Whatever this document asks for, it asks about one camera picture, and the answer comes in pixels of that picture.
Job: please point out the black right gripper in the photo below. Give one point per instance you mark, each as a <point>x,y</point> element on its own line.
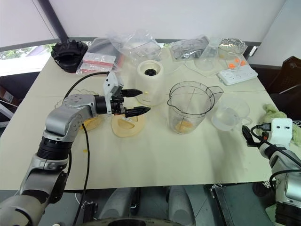
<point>263,127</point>

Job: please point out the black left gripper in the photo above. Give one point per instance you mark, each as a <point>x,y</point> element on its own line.
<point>117,104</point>

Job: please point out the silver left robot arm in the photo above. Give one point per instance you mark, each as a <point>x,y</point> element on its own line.
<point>60,117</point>

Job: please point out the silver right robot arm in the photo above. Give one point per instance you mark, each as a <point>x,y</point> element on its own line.
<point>288,179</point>

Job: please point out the white blender base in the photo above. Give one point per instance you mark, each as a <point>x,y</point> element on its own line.
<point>150,82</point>

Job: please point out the beige blender jar lid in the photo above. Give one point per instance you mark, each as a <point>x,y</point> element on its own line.
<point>129,128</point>

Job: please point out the clear plastic blender jar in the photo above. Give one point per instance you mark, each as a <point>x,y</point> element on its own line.
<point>190,106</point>

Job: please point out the orange segments in jar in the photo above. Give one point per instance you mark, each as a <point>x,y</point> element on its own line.
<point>185,126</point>

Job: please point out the clear plastic lid cup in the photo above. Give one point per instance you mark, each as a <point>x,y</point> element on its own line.
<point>229,115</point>

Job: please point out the green cloth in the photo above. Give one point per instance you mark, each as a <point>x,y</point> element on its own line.
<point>274,110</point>

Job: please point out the bag with red white packets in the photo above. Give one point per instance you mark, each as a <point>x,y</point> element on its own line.
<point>98,58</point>

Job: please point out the clear bag with plastic container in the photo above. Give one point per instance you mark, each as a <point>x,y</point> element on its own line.
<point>138,46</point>

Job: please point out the white power strip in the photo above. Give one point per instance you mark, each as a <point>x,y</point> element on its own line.
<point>237,75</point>

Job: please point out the clear scalloped plate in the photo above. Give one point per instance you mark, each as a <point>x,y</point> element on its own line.
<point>70,94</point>

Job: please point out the black mesh chair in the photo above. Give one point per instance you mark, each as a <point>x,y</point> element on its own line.
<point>288,77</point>

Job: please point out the small orange pieces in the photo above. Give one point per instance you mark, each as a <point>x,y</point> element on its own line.
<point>236,63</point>

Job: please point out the clear bag with dark parts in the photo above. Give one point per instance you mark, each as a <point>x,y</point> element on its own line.
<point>185,48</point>

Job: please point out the clear plastic bowl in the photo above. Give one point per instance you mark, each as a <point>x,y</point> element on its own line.
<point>205,63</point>

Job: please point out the black ribbed basket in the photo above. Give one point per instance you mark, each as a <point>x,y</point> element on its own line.
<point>68,55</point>

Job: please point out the small clear plastic bag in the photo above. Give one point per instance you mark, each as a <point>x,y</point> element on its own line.
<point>211,50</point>

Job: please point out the crumpled foil bowl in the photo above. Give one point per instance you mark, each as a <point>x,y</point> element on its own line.
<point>232,43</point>

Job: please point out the grey rounded shape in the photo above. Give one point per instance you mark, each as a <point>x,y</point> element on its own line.
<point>181,204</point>
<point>120,203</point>

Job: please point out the black pole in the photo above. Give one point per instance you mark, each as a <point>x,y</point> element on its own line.
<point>57,18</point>

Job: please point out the white and red box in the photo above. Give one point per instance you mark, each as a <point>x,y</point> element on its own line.
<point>5,101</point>

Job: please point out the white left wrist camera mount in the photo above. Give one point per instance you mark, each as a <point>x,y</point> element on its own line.
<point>109,86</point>

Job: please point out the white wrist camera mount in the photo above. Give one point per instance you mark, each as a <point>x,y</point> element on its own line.
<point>109,86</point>
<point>281,131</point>

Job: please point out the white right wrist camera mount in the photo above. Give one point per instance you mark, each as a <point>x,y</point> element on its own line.
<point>281,131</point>

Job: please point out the black metal frame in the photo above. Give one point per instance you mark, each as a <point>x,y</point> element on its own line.
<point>222,204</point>

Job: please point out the white wall device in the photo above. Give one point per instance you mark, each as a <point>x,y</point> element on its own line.
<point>253,51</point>

